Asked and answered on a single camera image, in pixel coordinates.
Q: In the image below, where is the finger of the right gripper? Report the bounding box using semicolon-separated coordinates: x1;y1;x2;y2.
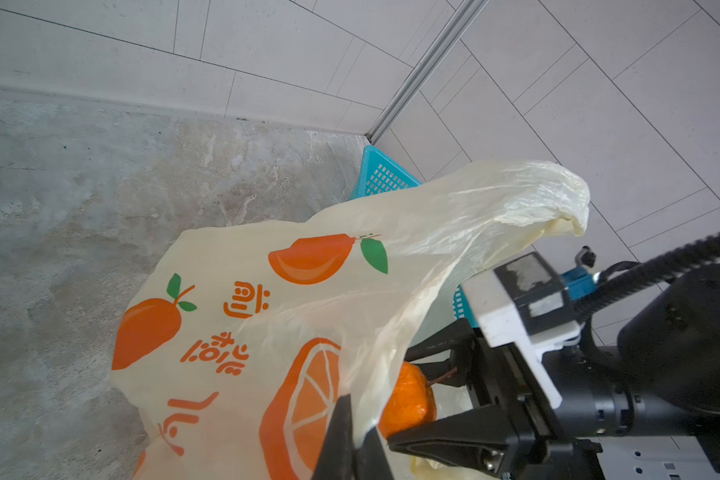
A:
404;319;483;387
387;405;525;474

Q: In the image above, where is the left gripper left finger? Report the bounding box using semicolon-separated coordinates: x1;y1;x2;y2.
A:
312;395;355;480

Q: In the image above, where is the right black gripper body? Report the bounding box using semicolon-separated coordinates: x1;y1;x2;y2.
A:
468;338;636;479

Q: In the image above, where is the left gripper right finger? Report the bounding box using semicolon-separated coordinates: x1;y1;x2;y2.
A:
355;428;394;480

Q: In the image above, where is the orange tangerine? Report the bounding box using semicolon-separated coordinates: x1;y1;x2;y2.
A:
378;362;457;440

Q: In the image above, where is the cream plastic bag orange print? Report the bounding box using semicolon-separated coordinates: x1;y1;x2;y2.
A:
109;158;592;480

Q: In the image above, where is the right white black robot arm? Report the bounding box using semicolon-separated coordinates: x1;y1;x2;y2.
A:
388;253;720;479

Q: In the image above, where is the teal plastic basket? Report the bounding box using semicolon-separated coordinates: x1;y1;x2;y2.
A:
350;144;604;328

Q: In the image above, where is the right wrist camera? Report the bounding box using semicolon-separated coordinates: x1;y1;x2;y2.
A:
461;252;581;409

